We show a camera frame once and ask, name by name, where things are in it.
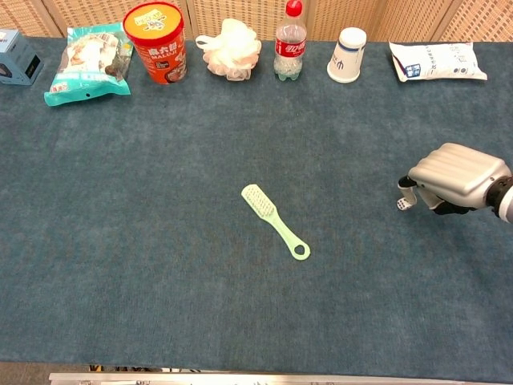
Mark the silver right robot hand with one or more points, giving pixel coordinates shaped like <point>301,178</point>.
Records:
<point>457,172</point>

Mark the white die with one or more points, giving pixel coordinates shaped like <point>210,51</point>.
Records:
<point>402,205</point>

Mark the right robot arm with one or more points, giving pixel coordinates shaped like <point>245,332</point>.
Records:
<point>503,198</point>

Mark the white tissue pack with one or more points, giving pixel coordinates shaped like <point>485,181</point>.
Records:
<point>437,62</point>

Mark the white paper cup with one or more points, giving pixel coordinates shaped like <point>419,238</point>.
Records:
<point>346,56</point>

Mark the woven rattan folding screen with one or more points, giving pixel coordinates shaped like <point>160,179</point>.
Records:
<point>401,18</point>

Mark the light green plastic brush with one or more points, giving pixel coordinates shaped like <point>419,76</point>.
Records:
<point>272,218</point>

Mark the clear cola bottle red cap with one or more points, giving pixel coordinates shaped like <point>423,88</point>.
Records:
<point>290,48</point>

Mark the white mesh bath sponge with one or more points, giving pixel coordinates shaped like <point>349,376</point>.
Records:
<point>232,50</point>

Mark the dark teal table cloth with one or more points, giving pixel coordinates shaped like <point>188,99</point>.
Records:
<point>200,160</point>

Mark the red instant noodle cup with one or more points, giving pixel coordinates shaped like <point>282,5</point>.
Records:
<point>160,48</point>

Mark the teal snack bag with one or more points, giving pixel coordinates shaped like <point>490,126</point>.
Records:
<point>90,66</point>

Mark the blue grey cardboard box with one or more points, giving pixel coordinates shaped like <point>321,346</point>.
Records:
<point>16,60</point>

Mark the silver metal frame rail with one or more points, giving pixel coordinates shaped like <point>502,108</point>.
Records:
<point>240,379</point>

